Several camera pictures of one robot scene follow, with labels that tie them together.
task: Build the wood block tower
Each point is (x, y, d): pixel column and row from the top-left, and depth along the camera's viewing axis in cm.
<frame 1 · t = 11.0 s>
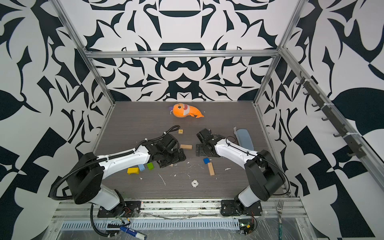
left hand: (181, 157, 83), fingers open
right hand: (204, 151, 89), fingers open
orange plush fish toy: (179, 110, 107), point 9 cm above the table
blue wood cube: (206, 160, 93), on the table
natural wood long block: (212, 171, 87), point 2 cm above the table
grey blue pouch: (244, 138, 101), on the table
white gear shaped piece: (194, 183, 84), on the table

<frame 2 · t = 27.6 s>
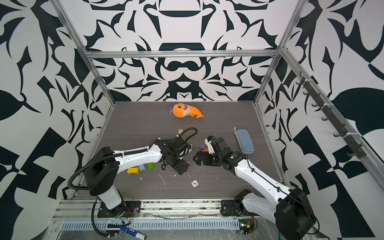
left hand: (182, 162, 85), fingers open
right hand: (200, 158, 80), fingers open
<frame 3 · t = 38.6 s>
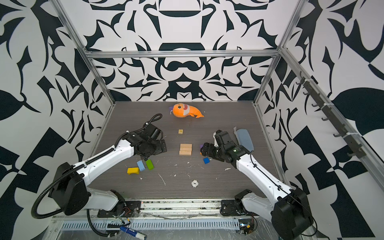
left hand: (160, 147, 83), fingers open
right hand: (206, 150, 81), fingers open
natural wood rectangular block: (182, 145, 99), on the table
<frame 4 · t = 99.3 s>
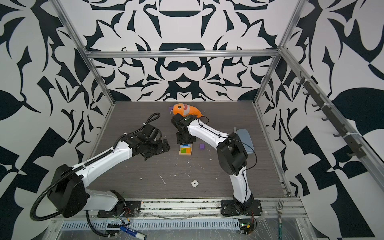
left hand: (164, 147, 83), fingers open
right hand: (183, 141, 89), fingers open
green wood block: (183, 151, 93), point 4 cm above the table
orange wood block: (188, 151, 93), point 3 cm above the table
